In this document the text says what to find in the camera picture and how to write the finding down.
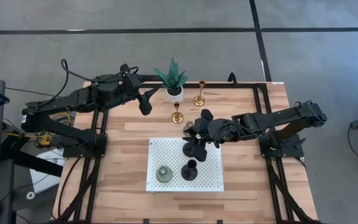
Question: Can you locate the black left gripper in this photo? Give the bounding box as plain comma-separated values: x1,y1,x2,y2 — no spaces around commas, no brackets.
104,73,160,116

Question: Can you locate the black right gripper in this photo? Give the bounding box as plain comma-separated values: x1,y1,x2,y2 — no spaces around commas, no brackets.
181,108,241,162

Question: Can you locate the tall black candlestick holder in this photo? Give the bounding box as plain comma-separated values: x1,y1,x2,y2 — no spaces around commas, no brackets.
181,133,202,158

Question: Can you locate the ribbed glass candle holder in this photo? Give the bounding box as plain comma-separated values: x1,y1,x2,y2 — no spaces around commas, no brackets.
182,121,196,134
155,165,173,184

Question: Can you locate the short black candlestick holder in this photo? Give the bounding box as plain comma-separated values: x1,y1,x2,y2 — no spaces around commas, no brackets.
180,159,198,181

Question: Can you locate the short gold candlestick holder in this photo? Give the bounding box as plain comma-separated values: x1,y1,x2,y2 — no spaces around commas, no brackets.
171,101,185,124

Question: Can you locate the tall gold candlestick holder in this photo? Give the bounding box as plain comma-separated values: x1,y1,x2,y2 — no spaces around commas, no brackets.
193,79,207,107

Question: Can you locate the artificial plant in white pot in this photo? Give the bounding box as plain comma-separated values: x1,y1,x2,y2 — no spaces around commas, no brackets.
154,57,189,103

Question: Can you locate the white perforated metal shelf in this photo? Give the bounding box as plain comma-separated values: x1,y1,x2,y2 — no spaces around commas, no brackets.
145,137,225,193

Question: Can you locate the black stand beam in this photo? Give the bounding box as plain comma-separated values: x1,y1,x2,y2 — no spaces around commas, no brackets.
0,133,64,178

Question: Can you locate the white paper sheet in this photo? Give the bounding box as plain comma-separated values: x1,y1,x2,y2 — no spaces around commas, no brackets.
29,147,65,194

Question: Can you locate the black aluminium table frame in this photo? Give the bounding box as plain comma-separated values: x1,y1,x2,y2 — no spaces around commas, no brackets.
51,74,323,224

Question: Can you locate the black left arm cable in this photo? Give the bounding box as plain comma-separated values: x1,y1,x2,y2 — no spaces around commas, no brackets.
60,58,139,83

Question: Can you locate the yellow cable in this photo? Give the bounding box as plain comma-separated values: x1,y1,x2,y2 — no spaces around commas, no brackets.
1,111,71,147

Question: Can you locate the thin black floor cable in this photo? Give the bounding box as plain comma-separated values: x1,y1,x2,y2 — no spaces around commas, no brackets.
4,87,65,98

